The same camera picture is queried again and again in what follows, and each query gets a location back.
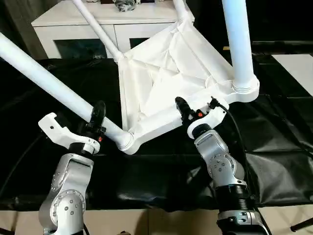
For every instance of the white cabinet with glass doors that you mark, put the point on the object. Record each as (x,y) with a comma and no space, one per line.
(73,24)

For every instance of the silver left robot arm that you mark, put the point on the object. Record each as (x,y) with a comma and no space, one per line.
(68,191)

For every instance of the dark grey curtain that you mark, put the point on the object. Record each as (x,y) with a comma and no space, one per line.
(24,17)

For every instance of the white plastic table top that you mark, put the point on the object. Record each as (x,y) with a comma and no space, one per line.
(166,73)

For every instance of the small yellow box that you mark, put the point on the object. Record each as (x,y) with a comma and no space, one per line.
(226,48)

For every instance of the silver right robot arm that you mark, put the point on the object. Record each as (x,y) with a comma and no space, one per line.
(220,161)

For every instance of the black stand leg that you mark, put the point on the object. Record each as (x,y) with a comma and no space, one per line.
(303,226)

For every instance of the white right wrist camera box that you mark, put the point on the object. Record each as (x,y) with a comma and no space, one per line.
(215,115)

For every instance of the black work mat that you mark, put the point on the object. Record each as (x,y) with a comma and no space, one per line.
(274,147)

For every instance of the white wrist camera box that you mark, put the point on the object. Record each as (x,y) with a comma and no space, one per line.
(58,129)
(215,115)

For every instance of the white side table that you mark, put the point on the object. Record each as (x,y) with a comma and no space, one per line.
(296,71)

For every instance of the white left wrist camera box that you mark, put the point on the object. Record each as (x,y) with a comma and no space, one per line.
(58,129)

